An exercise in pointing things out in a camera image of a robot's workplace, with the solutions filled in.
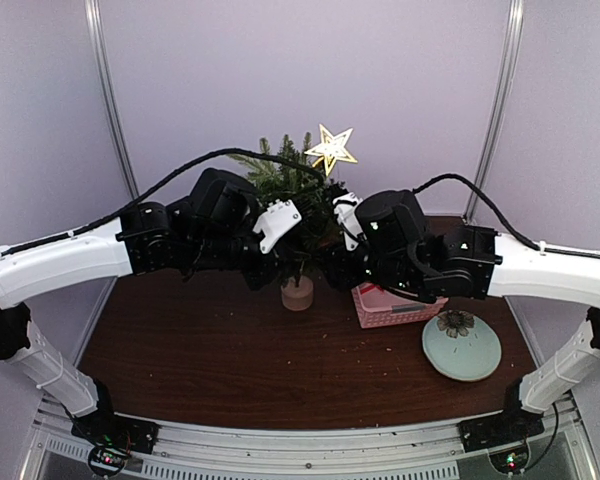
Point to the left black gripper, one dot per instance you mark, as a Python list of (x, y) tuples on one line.
[(256, 277)]

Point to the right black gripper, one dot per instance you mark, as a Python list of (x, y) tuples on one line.
[(337, 272)]

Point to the gold star red ornament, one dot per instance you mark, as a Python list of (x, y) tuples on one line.
[(331, 149)]

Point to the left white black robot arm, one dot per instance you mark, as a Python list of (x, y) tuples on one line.
[(220, 225)]

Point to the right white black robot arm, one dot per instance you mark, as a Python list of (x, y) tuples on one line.
[(388, 243)]

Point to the round wooden tree base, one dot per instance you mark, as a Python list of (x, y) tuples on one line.
[(297, 294)]

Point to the small green christmas tree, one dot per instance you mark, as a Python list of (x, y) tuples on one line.
[(298, 248)]

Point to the pink plastic basket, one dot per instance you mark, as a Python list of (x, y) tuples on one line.
[(378, 308)]

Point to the pale green flower plate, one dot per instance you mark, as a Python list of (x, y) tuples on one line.
[(461, 346)]

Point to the left green circuit board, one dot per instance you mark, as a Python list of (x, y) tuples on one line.
[(106, 462)]

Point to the green circuit board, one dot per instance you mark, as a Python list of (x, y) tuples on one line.
[(106, 462), (510, 461)]

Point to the right green circuit board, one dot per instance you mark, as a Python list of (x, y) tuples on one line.
[(510, 461)]

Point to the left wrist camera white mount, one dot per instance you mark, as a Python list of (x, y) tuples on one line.
[(276, 221)]

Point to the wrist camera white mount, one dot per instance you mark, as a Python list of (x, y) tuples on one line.
[(276, 221), (346, 230)]

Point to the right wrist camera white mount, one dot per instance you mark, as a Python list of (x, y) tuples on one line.
[(346, 230)]

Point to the front aluminium rail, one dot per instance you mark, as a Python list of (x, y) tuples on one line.
[(432, 450)]

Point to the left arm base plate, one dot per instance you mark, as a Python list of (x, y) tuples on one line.
[(115, 430)]

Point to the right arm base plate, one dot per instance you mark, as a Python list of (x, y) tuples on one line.
[(499, 429)]

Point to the right aluminium frame post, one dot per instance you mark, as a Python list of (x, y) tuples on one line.
[(508, 63)]

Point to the aluminium frame post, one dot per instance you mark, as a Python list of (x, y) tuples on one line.
[(508, 63), (97, 37)]

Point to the left aluminium frame post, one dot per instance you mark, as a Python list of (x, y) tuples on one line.
[(97, 37)]

